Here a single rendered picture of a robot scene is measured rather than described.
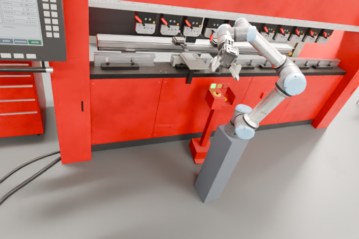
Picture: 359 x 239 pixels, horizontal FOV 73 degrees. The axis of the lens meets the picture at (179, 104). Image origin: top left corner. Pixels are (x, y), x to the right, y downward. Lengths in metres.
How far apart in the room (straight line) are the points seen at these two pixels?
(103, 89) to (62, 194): 0.91
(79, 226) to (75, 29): 1.40
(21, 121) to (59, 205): 0.84
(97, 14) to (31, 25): 1.23
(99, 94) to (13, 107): 0.76
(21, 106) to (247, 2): 2.11
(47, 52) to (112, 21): 1.25
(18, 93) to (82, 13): 1.01
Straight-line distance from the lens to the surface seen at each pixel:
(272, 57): 1.51
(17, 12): 1.29
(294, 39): 2.84
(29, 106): 2.47
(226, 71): 2.41
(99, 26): 2.51
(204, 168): 2.13
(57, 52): 1.34
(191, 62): 2.09
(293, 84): 1.44
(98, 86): 2.03
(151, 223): 2.14
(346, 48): 3.70
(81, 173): 2.39
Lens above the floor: 1.90
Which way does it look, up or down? 36 degrees down
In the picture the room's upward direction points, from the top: 14 degrees clockwise
